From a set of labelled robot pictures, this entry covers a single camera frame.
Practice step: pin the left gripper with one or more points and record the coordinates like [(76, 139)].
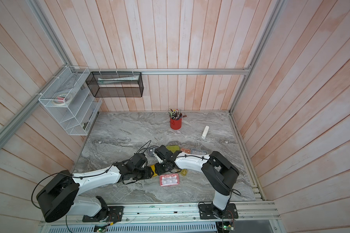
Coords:
[(148, 171)]

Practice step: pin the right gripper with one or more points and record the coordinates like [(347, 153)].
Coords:
[(159, 170)]

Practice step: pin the yellow lid white pillbox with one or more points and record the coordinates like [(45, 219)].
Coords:
[(153, 168)]

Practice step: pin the red pillbox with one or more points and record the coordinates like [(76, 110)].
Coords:
[(169, 180)]

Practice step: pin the green lid white pillbox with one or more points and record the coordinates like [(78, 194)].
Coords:
[(173, 148)]

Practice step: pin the small yellow pillbox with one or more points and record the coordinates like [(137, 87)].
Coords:
[(184, 172)]

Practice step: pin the orange pillbox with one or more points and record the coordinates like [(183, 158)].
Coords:
[(188, 151)]

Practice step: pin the blue pillbox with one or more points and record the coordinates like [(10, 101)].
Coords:
[(198, 152)]

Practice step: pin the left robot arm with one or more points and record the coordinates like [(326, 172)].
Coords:
[(62, 196)]

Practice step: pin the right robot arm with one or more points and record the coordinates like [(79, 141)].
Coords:
[(219, 171)]

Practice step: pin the red pen cup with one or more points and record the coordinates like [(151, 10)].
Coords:
[(175, 123)]

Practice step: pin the white rectangular device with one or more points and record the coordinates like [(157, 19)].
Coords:
[(205, 132)]

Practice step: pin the black mesh basket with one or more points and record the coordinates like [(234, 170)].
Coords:
[(115, 84)]

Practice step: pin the tape roll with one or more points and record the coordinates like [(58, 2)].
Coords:
[(62, 99)]

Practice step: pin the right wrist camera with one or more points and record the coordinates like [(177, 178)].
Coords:
[(159, 156)]

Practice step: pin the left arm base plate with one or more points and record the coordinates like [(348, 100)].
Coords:
[(110, 214)]

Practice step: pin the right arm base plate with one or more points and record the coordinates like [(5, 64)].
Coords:
[(209, 211)]

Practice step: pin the white wire shelf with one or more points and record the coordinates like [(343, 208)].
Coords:
[(79, 115)]

